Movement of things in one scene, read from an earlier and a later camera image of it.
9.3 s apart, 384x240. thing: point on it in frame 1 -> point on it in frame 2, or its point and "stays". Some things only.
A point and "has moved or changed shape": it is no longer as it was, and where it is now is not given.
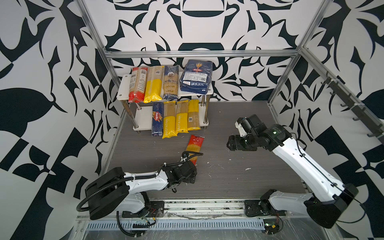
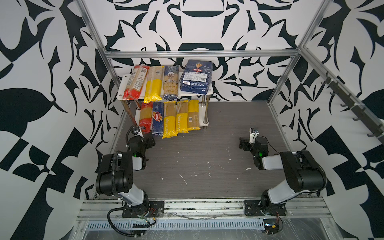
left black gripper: (192, 179) -> (149, 144)
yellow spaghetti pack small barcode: (193, 117) stays
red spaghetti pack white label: (138, 84) has moved or changed shape
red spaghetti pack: (194, 144) -> (145, 119)
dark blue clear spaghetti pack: (170, 82) stays
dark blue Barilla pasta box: (196, 77) stays
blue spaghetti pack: (157, 119) stays
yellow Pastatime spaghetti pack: (169, 119) stays
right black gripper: (236, 144) -> (247, 144)
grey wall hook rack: (363, 114) stays
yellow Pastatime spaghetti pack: (182, 114) stays
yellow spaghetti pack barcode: (154, 86) stays
